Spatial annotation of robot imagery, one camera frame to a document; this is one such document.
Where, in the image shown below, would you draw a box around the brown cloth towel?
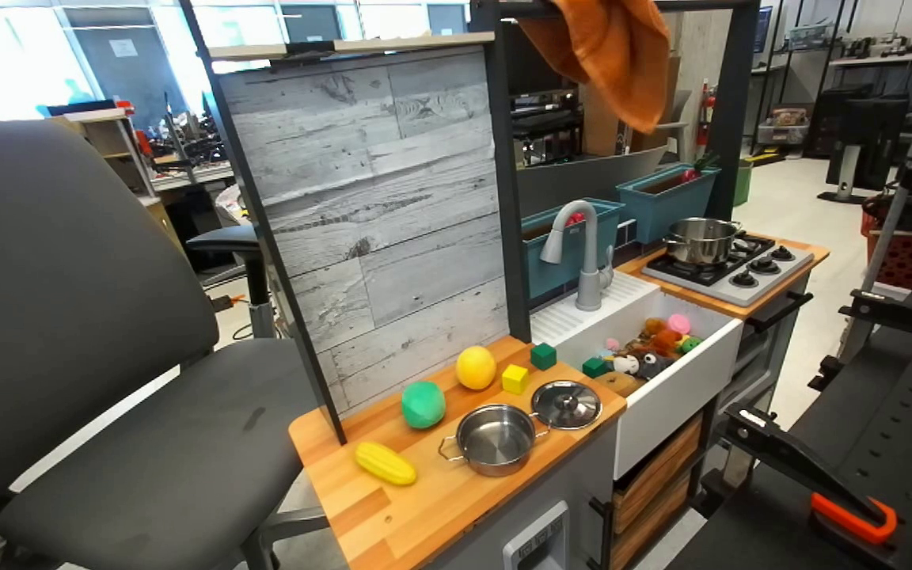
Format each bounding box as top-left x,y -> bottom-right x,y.
516,0 -> 678,135

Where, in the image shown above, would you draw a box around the white toy sink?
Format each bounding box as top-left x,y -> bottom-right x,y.
530,276 -> 747,484

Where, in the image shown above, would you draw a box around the grey office chair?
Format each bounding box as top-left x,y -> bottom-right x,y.
0,117 -> 323,570

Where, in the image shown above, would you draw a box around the cluttered workbench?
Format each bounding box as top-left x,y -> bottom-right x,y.
41,96 -> 240,198

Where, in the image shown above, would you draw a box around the toy kitchen unit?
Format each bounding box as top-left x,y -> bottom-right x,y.
205,0 -> 833,570

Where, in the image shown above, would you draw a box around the grey wood backsplash panel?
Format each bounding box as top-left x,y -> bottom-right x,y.
211,45 -> 514,421

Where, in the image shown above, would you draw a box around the teal plastic bin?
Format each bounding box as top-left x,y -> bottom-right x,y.
521,196 -> 629,309
611,162 -> 724,248

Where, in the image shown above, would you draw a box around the green toy cube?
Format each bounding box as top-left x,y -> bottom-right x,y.
530,338 -> 561,373
581,355 -> 617,384

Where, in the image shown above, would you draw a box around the small steel pot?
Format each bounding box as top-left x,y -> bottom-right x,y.
663,215 -> 745,268

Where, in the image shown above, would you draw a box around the wooden drawer fronts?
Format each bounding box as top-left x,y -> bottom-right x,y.
611,414 -> 711,545

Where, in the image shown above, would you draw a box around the yellow toy cube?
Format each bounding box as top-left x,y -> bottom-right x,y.
501,361 -> 536,399

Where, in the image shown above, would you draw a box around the yellow toy ball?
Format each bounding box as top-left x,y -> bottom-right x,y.
452,342 -> 501,395

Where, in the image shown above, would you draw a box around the steel pan with handles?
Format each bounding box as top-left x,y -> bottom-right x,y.
436,403 -> 542,480

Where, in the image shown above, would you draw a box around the red fire extinguisher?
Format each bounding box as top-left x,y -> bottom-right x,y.
696,83 -> 720,153

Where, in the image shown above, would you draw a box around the black metal railing frame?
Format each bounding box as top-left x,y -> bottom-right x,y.
467,0 -> 766,345

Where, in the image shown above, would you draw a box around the steel pot lid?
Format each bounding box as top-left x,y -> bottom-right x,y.
530,376 -> 605,435

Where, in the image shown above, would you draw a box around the grey toy faucet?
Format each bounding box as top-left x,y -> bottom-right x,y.
539,196 -> 617,313

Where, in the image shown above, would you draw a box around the yellow toy corn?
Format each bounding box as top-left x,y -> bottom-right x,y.
353,439 -> 421,492

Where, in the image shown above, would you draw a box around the black oven door handle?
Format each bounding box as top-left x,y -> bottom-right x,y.
742,288 -> 817,332

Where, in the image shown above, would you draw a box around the grey toy stove top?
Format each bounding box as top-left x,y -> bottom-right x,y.
642,232 -> 817,309

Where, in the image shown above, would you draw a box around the green toy ball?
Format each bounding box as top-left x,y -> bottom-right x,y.
398,376 -> 449,435

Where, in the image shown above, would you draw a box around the black pegboard table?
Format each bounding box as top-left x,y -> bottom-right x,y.
674,313 -> 912,570

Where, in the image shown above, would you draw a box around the black stool chair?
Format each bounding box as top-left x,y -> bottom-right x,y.
184,217 -> 275,342

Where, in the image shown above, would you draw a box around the metal storage shelving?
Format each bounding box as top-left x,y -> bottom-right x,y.
751,0 -> 912,169

